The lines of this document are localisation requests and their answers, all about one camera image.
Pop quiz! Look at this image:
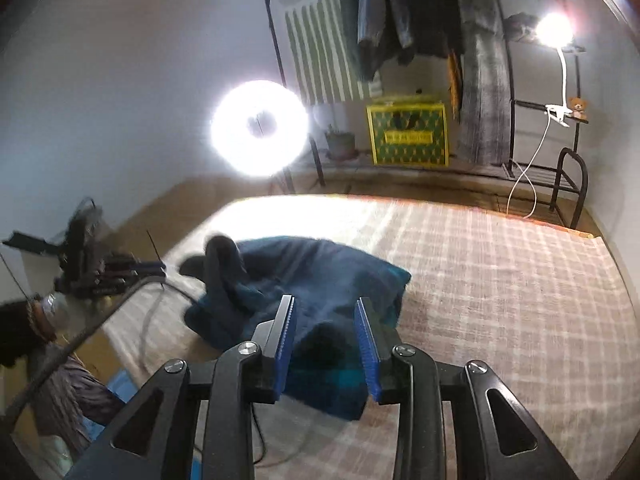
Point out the black metal clothes rack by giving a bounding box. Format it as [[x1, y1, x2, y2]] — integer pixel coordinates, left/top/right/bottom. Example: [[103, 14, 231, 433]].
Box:
[[255, 0, 591, 231]]

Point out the dark bundle on shelf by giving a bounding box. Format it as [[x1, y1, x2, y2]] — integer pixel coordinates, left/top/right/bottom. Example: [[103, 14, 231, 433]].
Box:
[[502, 12, 538, 36]]

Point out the white clip lamp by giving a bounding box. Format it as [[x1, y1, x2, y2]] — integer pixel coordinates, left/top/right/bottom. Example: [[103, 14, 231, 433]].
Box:
[[535, 12, 576, 128]]

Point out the beige checked bed blanket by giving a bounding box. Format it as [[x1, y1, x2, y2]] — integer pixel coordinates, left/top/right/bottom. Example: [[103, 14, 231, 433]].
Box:
[[95, 195, 640, 480]]

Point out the yellow green patterned box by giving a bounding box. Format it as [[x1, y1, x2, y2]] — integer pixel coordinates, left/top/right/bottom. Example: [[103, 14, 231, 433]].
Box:
[[366, 102, 451, 168]]

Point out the person with dark hair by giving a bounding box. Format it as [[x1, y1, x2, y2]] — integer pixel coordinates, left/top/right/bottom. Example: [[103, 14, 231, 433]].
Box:
[[0, 277, 201, 426]]

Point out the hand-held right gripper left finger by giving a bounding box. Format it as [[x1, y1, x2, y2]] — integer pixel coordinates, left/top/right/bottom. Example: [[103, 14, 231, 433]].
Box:
[[65, 294, 298, 480]]

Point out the orange hanging cloth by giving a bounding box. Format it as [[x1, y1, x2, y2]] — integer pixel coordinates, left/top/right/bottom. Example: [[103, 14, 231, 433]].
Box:
[[446, 52, 463, 123]]

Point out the blue plastic sheet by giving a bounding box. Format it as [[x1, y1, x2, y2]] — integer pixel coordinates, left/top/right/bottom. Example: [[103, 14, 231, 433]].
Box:
[[107, 370, 141, 401]]

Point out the black hanging coat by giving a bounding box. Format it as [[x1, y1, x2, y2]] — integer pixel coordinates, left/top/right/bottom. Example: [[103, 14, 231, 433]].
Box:
[[400, 0, 465, 61]]

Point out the green striped wall cloth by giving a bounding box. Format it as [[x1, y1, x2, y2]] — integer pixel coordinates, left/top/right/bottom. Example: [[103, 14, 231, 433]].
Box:
[[285, 0, 381, 106]]

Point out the dark plant pot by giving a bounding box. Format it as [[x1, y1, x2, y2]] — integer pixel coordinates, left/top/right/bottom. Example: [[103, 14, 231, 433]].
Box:
[[324, 125, 358, 161]]

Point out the black cable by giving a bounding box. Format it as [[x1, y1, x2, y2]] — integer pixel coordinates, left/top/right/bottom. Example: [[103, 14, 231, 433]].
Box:
[[250, 402, 266, 466]]

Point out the grey plaid hanging coat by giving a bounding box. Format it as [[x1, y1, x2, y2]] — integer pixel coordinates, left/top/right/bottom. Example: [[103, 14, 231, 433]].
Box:
[[440, 0, 513, 166]]

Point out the blue denim hanging jacket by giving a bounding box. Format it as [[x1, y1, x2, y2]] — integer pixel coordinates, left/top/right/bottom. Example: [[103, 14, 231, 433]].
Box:
[[357, 0, 416, 66]]

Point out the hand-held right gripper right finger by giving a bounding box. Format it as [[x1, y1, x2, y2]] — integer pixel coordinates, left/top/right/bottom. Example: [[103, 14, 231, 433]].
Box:
[[354, 297, 581, 480]]

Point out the person's left hand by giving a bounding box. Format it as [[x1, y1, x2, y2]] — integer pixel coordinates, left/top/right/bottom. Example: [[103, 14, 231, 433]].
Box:
[[42, 292, 71, 333]]

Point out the person's striped clothing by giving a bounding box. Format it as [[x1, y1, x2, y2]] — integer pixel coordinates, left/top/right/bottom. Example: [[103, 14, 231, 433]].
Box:
[[30, 350, 131, 456]]

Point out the teal plaid fleece jacket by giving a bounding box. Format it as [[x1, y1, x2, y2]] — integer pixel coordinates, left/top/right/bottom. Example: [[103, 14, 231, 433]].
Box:
[[179, 232, 412, 421]]

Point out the ring light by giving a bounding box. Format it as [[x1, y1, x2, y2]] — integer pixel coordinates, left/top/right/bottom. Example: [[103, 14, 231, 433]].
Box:
[[210, 80, 310, 178]]

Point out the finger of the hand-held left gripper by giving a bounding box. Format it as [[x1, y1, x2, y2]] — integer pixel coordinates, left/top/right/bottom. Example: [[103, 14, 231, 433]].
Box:
[[102, 271, 167, 293], [102, 259, 166, 273]]

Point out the white lamp cable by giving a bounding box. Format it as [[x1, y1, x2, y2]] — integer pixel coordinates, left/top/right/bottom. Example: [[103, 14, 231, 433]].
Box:
[[506, 120, 556, 220]]

